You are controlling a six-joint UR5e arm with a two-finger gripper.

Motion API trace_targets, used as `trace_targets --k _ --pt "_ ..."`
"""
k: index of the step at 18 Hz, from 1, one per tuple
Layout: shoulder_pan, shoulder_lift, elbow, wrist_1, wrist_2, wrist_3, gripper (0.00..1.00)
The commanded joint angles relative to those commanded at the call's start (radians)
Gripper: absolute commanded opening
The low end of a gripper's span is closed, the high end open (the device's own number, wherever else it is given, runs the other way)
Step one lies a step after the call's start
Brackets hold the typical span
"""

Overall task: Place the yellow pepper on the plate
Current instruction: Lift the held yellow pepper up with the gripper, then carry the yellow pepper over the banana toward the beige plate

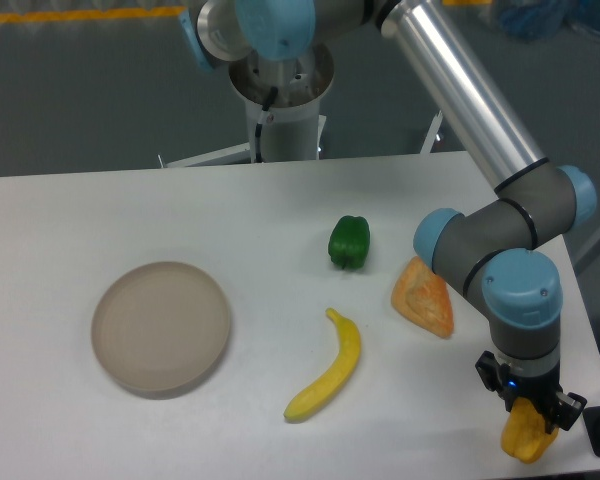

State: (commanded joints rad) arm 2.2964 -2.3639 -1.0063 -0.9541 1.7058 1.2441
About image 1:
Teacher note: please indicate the yellow banana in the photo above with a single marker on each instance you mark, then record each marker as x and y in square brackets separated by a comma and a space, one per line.
[323, 390]

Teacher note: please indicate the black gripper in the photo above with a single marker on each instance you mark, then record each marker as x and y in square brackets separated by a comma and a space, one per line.
[536, 380]

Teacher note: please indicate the yellow bell pepper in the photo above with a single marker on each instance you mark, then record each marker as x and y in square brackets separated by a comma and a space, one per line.
[524, 435]

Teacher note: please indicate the blue bag in background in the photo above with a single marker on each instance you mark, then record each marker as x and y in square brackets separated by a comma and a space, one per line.
[529, 20]

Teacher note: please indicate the white metal base frame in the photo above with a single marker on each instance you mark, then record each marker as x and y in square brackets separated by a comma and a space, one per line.
[241, 154]

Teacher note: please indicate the orange bread slice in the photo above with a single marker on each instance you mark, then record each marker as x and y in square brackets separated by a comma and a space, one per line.
[422, 297]

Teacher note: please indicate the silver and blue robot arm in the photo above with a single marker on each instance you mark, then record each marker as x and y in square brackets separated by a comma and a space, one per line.
[490, 257]

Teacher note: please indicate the green bell pepper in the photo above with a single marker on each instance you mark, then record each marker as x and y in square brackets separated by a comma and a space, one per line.
[349, 242]

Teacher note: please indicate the beige round plate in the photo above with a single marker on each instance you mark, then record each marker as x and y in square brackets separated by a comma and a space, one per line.
[161, 329]

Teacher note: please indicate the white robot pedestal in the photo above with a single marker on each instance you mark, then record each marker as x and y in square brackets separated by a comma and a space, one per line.
[282, 103]

